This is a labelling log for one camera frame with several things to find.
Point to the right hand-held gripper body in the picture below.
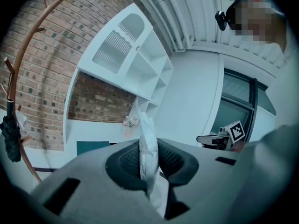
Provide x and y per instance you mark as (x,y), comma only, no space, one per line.
(234,132)

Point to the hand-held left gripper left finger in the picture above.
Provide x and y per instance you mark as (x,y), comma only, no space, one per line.
(88,171)

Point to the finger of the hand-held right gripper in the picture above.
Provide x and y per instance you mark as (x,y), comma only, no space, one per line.
(208,140)

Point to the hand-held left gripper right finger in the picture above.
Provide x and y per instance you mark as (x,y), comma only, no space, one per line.
(205,171)

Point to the clear plastic item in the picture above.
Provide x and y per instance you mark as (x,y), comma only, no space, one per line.
(147,148)

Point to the teal board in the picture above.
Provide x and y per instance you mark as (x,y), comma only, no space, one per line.
(92,147)

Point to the dark framed window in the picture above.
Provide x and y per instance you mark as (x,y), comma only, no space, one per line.
(238,97)

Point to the pink flowers in vase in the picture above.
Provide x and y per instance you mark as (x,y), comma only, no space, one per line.
(130,123)

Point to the white cloth on rack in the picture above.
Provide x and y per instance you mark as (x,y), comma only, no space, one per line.
(21,120)

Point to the black folded umbrella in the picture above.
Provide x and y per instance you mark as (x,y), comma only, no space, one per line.
(10,136)

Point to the white shelf cabinet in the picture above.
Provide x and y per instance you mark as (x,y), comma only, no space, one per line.
(130,62)

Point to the person's head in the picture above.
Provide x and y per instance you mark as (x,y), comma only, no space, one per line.
(254,17)

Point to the wooden coat rack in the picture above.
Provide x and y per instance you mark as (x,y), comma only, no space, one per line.
(17,62)

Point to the black head-worn camera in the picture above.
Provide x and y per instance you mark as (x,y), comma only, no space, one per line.
(221,20)

